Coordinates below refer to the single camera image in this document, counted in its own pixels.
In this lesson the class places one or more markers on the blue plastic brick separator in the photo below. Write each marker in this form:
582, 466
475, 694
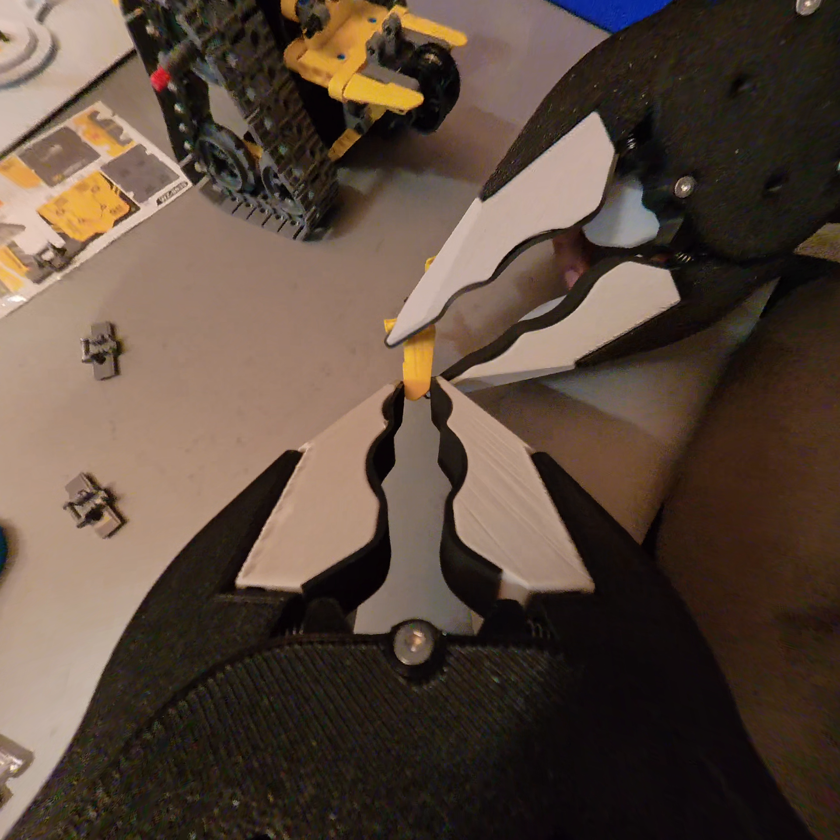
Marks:
3, 554

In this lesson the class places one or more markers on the yellow grey sticker sheet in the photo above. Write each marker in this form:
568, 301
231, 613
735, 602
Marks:
79, 210

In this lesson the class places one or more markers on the yellow toy blade with pin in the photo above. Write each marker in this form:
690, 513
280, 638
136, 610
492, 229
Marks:
418, 367

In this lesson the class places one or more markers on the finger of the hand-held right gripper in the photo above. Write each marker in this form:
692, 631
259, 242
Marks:
604, 315
525, 197

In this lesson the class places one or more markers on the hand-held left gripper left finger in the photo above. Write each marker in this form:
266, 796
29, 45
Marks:
315, 525

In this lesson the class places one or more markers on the grey toy track link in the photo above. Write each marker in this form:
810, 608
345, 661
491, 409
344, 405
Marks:
95, 508
102, 351

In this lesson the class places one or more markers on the black toy track link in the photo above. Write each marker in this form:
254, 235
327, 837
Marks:
52, 257

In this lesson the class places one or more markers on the person's right hand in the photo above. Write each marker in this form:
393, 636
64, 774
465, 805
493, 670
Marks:
572, 259

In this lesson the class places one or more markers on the instruction booklet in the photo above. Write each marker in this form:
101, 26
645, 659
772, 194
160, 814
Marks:
79, 52

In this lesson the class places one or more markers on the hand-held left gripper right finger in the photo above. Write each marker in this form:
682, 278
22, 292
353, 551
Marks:
518, 525

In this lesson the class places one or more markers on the clear plastic toy piece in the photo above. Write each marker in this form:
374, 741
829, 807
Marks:
13, 761

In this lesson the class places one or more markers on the blue cloth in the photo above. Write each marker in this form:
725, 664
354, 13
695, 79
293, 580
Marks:
610, 12

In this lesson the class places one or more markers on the black yellow toy tracked vehicle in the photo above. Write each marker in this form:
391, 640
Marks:
275, 131

